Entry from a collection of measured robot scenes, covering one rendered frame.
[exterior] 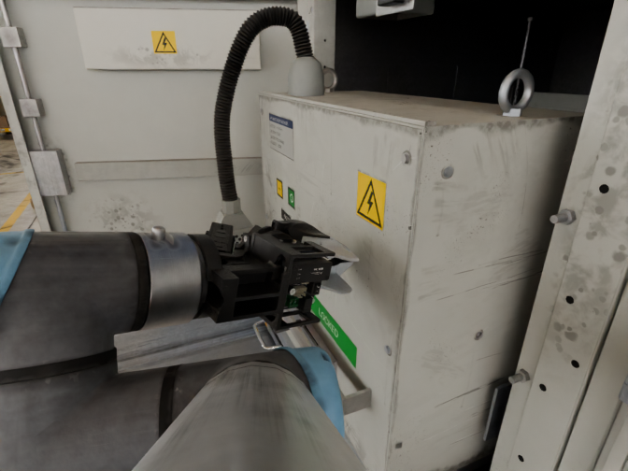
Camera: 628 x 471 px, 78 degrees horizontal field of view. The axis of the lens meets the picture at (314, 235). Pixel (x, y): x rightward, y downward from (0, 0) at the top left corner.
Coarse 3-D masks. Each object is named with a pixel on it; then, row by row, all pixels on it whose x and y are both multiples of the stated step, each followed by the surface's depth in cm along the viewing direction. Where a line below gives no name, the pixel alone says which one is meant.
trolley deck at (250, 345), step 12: (252, 336) 92; (264, 336) 92; (216, 348) 88; (228, 348) 88; (240, 348) 88; (252, 348) 88; (168, 360) 85; (180, 360) 85; (192, 360) 85; (204, 360) 85; (120, 372) 81
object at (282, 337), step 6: (270, 330) 89; (276, 336) 86; (282, 336) 80; (288, 336) 80; (276, 342) 86; (282, 342) 81; (288, 342) 78; (348, 438) 58; (348, 444) 57; (354, 450) 56
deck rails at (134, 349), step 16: (192, 320) 88; (208, 320) 90; (240, 320) 93; (256, 320) 95; (128, 336) 83; (144, 336) 85; (160, 336) 86; (176, 336) 88; (192, 336) 90; (208, 336) 91; (224, 336) 92; (240, 336) 92; (128, 352) 85; (144, 352) 86; (160, 352) 86; (176, 352) 86
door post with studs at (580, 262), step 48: (624, 0) 30; (624, 48) 30; (624, 96) 30; (624, 144) 31; (576, 192) 35; (624, 192) 31; (576, 240) 36; (624, 240) 32; (576, 288) 36; (528, 336) 43; (576, 336) 37; (528, 384) 44; (576, 384) 38; (528, 432) 44
